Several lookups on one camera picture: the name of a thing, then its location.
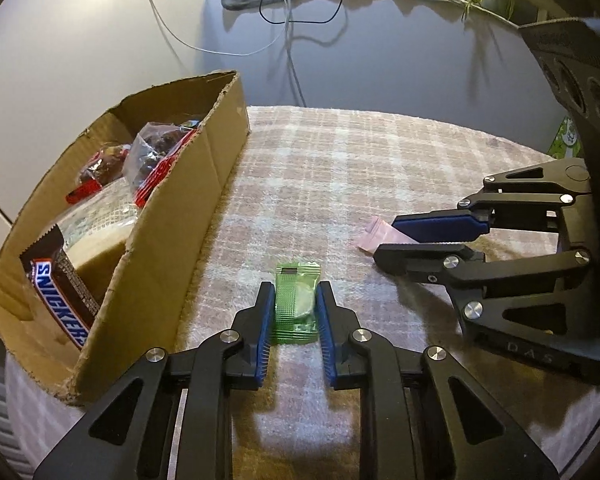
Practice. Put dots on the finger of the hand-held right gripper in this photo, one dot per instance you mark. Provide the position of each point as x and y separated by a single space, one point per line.
415 260
440 225

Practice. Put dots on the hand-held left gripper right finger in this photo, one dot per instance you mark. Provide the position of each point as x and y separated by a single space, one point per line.
327 335

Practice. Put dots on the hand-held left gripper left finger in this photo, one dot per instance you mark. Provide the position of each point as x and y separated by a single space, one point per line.
265 335

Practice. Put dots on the translucent green snack packet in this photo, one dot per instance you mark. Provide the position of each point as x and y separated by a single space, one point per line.
292 300

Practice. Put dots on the pink snack packet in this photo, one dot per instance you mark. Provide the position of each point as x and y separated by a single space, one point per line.
375 232

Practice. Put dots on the brown cardboard box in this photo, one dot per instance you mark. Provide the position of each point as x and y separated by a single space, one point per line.
180 260

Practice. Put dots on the clear red-trimmed snack bag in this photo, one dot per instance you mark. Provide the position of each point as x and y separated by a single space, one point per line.
152 160
100 167

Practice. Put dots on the green printed box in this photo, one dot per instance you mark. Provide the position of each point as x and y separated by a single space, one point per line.
562 135

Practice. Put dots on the cream snack packet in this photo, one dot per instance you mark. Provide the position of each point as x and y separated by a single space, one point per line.
100 240

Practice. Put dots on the large brown chocolate bar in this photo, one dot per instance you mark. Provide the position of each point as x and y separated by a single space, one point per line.
60 290

